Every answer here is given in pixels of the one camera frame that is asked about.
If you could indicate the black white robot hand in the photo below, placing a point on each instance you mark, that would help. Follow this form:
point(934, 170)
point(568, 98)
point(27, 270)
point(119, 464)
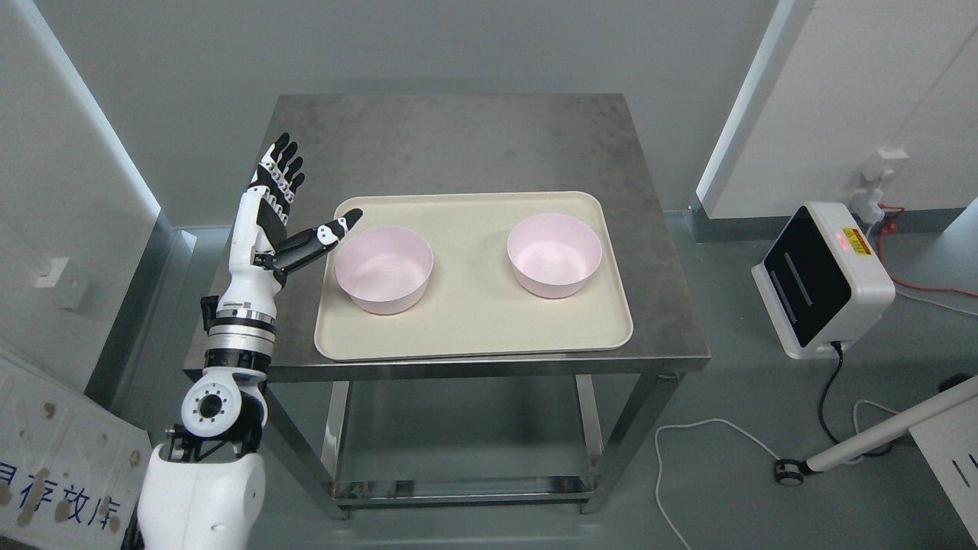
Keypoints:
point(263, 254)

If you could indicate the pink bowl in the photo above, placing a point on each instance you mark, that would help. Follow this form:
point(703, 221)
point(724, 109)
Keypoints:
point(384, 270)
point(553, 256)

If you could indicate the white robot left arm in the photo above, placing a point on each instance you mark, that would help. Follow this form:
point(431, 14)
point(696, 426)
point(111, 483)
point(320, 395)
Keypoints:
point(204, 487)

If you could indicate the stainless steel table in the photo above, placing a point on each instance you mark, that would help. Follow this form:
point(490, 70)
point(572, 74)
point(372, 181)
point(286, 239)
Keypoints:
point(390, 145)

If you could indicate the beige plastic tray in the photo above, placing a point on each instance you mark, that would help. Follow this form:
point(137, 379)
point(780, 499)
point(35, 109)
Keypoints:
point(474, 305)

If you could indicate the white sign board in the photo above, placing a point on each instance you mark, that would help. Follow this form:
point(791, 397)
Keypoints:
point(71, 472)

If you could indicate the white black box device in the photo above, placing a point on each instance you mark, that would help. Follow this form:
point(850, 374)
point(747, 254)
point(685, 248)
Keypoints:
point(821, 282)

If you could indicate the white wheeled stand leg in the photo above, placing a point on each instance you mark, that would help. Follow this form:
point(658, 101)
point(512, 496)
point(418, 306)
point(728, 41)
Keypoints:
point(956, 391)

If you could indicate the white wall switch box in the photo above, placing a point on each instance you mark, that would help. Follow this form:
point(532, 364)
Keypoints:
point(65, 285)

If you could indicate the white wall socket plug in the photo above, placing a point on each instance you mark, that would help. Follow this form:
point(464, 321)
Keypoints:
point(877, 173)

